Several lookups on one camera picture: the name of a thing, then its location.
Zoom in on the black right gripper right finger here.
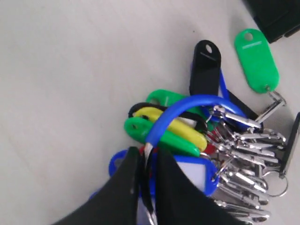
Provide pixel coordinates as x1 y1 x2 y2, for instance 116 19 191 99
155 150 244 225

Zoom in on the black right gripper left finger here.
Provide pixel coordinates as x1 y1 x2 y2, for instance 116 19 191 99
55 147 142 225

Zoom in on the colourful key tag bunch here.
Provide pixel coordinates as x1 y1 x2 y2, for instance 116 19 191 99
109 29 300 225

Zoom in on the black two-tier rack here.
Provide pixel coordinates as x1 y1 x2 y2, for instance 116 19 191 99
243 0 300 44

